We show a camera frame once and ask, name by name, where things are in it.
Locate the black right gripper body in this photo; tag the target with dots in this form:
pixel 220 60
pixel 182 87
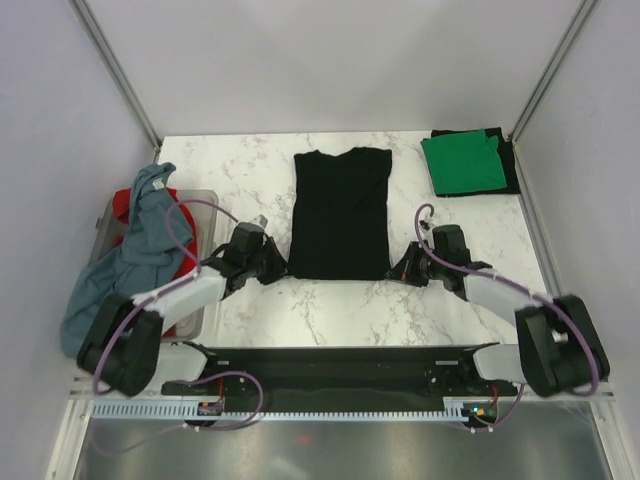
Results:
pixel 420 266

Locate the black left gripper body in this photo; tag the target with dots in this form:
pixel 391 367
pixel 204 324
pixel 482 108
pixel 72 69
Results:
pixel 265 266

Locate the black t-shirt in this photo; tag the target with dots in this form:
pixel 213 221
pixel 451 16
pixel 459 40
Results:
pixel 507 157
pixel 340 215

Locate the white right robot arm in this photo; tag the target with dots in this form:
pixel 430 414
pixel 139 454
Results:
pixel 558 349

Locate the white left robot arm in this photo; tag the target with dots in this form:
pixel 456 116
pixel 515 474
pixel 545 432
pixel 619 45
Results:
pixel 122 348

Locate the clear plastic bin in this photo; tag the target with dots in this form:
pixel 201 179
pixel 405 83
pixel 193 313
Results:
pixel 109 235

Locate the blue-grey t-shirt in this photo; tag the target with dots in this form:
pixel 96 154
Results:
pixel 149 255

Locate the folded green t-shirt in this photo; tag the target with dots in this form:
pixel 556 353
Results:
pixel 464 163

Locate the folded black t-shirt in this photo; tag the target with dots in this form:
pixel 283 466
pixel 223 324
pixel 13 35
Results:
pixel 507 157

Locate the red t-shirt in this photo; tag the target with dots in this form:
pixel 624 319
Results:
pixel 120 207

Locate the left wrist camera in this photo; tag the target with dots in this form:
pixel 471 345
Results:
pixel 247 236

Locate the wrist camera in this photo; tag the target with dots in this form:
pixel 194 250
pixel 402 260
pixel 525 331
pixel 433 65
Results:
pixel 450 242
pixel 247 236

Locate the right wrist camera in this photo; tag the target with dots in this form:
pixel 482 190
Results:
pixel 450 242

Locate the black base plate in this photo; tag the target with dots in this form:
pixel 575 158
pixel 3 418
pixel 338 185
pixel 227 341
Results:
pixel 391 376

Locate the white slotted cable duct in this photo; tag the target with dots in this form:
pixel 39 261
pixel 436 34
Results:
pixel 194 410

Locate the right aluminium frame post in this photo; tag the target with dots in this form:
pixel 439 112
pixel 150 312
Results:
pixel 561 52

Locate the aluminium frame post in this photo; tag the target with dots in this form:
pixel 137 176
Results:
pixel 561 52
pixel 105 51

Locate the left aluminium frame post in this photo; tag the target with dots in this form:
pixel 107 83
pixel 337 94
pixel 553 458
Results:
pixel 105 51

